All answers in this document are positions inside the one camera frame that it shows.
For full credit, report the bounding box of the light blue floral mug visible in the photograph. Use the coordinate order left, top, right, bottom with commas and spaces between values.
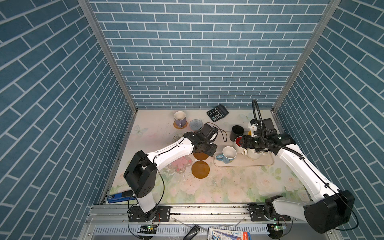
215, 146, 237, 164

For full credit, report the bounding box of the lilac mug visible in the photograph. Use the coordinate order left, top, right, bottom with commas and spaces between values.
174, 111, 187, 127

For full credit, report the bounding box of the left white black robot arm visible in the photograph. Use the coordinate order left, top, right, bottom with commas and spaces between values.
124, 128, 218, 214

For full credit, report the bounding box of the black mug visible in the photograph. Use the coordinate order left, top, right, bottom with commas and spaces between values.
230, 125, 245, 142

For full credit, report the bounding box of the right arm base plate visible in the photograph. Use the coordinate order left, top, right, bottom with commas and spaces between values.
246, 203, 292, 223

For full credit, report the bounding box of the printed paper box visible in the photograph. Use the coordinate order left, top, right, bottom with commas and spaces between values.
208, 228, 252, 240

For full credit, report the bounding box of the black desk calculator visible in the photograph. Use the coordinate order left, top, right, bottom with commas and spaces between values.
207, 104, 229, 122

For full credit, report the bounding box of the white mug front right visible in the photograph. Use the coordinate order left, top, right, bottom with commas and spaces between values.
247, 149, 267, 160

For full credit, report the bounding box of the black handheld device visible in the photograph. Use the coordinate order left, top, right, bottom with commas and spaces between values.
183, 225, 201, 240

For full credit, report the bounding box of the tan rattan round coaster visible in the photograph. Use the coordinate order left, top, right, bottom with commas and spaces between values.
173, 122, 188, 130

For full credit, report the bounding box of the white mug red inside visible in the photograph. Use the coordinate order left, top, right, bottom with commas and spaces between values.
233, 136, 248, 156

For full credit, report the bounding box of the blue black stapler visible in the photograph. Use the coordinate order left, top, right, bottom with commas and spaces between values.
107, 190, 136, 204

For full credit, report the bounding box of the pink flower coaster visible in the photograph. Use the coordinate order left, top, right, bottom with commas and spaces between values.
168, 156, 193, 174

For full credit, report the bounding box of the amber glossy round coaster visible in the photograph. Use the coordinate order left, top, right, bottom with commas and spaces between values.
193, 152, 209, 161

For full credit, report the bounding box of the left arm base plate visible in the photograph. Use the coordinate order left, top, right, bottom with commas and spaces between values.
129, 206, 171, 223

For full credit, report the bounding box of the blue woven round coaster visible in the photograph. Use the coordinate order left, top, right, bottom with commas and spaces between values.
190, 119, 204, 131

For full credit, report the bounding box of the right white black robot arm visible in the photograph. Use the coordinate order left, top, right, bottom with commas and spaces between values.
240, 134, 355, 234

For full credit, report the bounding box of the beige rectangular tray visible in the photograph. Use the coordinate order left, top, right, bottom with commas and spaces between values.
214, 142, 274, 168

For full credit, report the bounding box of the pale woven round coaster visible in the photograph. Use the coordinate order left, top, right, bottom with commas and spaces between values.
173, 134, 184, 143

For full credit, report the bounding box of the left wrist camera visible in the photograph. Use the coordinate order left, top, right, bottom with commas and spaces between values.
198, 123, 218, 143

